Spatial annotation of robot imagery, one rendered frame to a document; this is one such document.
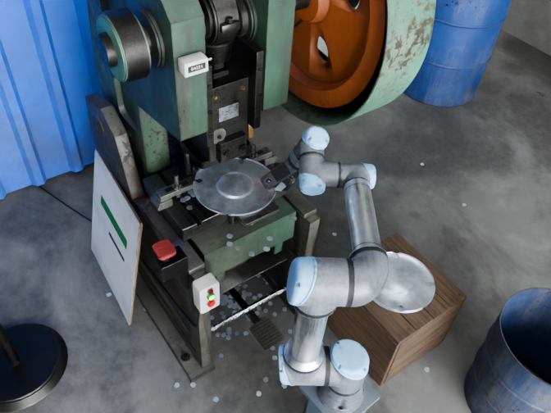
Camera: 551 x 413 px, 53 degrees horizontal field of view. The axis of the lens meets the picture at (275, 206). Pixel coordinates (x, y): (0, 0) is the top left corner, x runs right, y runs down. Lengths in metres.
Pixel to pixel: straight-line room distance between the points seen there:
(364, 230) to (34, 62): 1.88
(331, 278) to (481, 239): 1.85
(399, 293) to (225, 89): 1.06
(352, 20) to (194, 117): 0.55
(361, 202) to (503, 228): 1.76
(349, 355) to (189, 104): 0.85
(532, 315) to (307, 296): 1.32
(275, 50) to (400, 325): 1.11
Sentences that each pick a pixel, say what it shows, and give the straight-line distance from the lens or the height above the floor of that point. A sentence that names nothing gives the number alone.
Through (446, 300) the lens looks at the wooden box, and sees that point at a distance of 2.27.
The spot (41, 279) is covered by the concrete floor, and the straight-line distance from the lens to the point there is 2.76.
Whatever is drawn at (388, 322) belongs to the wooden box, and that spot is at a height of 0.35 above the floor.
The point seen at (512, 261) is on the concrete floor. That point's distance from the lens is 3.02.
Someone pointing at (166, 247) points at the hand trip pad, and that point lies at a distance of 1.75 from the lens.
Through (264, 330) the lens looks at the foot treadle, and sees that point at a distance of 2.27.
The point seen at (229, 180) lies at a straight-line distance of 1.91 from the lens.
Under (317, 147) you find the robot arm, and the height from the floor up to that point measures 1.10.
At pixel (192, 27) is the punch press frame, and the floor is 1.41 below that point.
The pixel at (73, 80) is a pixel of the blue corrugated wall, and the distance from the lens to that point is 2.92.
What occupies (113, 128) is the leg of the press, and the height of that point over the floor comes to 0.86.
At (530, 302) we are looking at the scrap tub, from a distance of 2.35.
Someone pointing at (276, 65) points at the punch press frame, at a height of 1.21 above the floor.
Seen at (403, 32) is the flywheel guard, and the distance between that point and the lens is 1.57.
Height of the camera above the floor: 2.10
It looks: 46 degrees down
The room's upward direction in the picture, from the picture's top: 5 degrees clockwise
